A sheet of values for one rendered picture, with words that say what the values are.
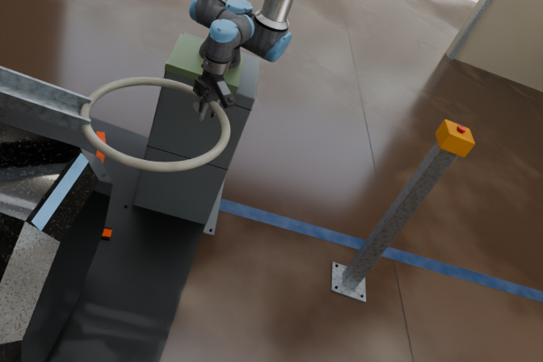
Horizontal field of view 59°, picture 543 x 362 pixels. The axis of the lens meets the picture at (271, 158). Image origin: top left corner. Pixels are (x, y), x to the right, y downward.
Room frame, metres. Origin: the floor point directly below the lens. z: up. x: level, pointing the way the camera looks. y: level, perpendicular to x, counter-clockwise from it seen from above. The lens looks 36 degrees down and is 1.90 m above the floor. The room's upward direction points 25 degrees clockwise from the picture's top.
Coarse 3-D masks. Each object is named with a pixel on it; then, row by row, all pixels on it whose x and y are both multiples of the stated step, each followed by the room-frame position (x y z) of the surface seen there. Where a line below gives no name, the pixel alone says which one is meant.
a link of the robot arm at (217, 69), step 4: (204, 56) 1.45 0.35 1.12; (204, 60) 1.44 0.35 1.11; (204, 64) 1.44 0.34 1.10; (208, 64) 1.43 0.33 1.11; (212, 64) 1.42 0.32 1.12; (216, 64) 1.43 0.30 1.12; (220, 64) 1.43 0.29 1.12; (224, 64) 1.44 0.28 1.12; (228, 64) 1.46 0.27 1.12; (204, 68) 1.43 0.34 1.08; (208, 68) 1.43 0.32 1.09; (212, 68) 1.42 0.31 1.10; (216, 68) 1.43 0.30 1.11; (220, 68) 1.43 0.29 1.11; (224, 68) 1.44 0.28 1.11; (228, 68) 1.47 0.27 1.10; (212, 72) 1.43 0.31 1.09; (216, 72) 1.43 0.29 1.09; (220, 72) 1.44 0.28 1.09; (224, 72) 1.45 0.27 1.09
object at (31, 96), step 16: (0, 80) 1.07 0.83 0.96; (16, 80) 1.09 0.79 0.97; (32, 80) 1.11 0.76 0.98; (0, 96) 0.98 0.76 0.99; (16, 96) 1.01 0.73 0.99; (32, 96) 1.10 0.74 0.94; (48, 96) 1.14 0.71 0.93; (64, 96) 1.16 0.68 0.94; (80, 96) 1.18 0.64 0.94; (32, 112) 1.02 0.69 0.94; (48, 112) 1.05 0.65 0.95; (64, 112) 1.07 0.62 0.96; (80, 128) 1.09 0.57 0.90
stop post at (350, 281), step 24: (456, 144) 1.79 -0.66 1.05; (432, 168) 1.81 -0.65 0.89; (408, 192) 1.81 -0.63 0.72; (384, 216) 1.87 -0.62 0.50; (408, 216) 1.81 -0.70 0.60; (384, 240) 1.81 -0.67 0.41; (336, 264) 1.92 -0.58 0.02; (360, 264) 1.81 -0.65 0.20; (336, 288) 1.76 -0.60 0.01; (360, 288) 1.83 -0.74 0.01
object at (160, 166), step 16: (128, 80) 1.40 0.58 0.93; (144, 80) 1.43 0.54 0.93; (160, 80) 1.46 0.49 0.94; (96, 96) 1.25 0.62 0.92; (80, 112) 1.15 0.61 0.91; (224, 112) 1.41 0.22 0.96; (224, 128) 1.33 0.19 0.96; (96, 144) 1.04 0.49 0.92; (224, 144) 1.25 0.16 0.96; (128, 160) 1.02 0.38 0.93; (144, 160) 1.04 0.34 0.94; (192, 160) 1.12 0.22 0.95; (208, 160) 1.16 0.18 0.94
